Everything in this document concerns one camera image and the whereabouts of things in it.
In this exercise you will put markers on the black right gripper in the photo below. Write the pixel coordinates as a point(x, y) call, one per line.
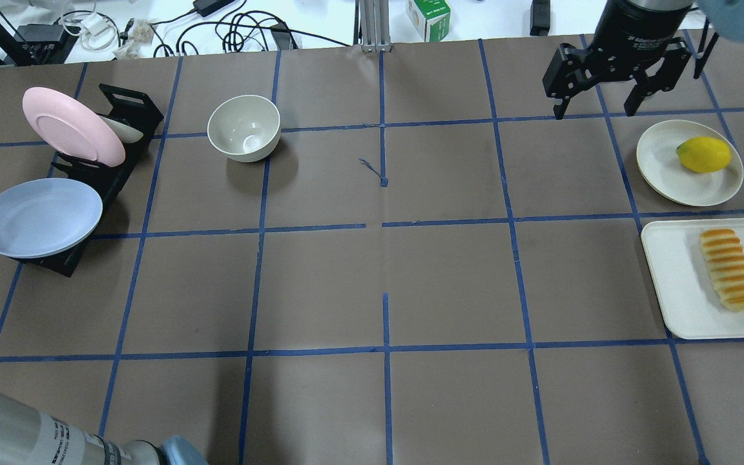
point(633, 29)

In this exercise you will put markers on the light blue plate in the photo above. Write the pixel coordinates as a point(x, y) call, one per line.
point(44, 217)

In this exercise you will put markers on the striped bread roll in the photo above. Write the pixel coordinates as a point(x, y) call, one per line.
point(723, 252)

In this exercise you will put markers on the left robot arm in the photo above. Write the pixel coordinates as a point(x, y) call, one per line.
point(31, 436)

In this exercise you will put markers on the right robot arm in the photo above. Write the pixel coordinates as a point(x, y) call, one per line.
point(727, 20)

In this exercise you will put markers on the cream plate under lemon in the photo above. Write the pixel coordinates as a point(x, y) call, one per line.
point(659, 163)

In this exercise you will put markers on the pink plate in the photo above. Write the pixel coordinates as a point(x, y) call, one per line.
point(72, 128)

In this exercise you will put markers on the small cream plate in rack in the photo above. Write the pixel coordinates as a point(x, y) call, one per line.
point(125, 133)

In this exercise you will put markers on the black plate rack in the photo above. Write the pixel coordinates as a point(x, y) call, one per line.
point(127, 106)

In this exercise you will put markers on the yellow lemon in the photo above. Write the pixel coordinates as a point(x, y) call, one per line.
point(704, 154)

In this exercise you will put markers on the white rectangular tray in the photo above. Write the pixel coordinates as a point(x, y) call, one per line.
point(690, 306)

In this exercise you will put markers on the green white carton box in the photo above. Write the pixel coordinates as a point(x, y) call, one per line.
point(431, 19)

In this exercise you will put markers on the loose blue tape strip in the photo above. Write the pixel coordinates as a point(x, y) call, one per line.
point(384, 181)

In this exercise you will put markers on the cream ceramic bowl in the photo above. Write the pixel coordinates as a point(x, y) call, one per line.
point(245, 128)

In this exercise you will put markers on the black power adapter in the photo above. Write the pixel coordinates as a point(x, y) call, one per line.
point(207, 7)

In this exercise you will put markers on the aluminium frame post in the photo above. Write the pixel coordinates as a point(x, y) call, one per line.
point(372, 26)

